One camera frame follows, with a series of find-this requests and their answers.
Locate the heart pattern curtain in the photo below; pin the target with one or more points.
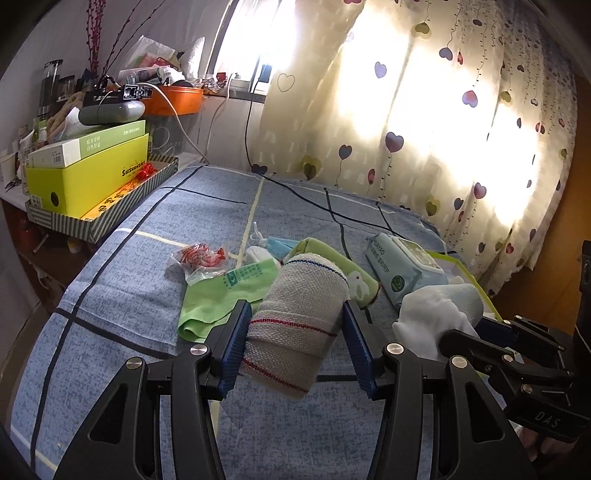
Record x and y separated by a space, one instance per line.
463 112

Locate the person right hand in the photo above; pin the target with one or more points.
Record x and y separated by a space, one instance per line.
537 445

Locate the grey glasses case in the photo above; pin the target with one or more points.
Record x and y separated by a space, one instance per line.
110 114

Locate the white small bottle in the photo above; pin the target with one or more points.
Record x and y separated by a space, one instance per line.
256 254

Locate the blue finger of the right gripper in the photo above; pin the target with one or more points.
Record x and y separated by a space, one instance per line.
496 362

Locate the red branch decoration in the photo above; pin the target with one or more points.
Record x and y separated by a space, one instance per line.
95 10

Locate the blue checked bed sheet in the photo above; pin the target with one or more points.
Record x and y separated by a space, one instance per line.
131 300

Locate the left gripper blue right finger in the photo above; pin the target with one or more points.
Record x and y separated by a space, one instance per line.
358 334

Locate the candy in clear wrapper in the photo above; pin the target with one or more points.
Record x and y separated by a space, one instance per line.
200 262

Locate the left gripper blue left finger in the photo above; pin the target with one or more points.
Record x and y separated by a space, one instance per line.
234 336

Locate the yellow cardboard box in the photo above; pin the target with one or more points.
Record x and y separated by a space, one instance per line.
76 189

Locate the wooden wardrobe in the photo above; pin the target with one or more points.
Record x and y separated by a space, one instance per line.
549 294

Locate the white sock pair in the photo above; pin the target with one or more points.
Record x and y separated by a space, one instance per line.
431 311

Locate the blue face mask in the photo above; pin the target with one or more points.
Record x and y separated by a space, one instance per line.
279 248

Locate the wet wipes pack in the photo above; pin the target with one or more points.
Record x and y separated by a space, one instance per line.
403 266

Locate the striped shallow tray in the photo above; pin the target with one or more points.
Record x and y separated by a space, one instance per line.
106 215

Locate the green microfiber cloth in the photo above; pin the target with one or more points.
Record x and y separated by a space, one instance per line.
209 303

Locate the orange plastic basket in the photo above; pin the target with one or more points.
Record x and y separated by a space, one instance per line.
183 100

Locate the green white flat box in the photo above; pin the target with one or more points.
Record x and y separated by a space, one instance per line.
65 153

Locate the green rimmed white tray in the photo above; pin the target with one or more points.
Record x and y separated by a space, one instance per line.
457 272

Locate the grey striped towel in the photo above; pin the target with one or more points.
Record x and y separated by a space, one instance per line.
296 325

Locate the green rabbit towel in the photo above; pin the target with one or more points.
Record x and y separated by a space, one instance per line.
363 288

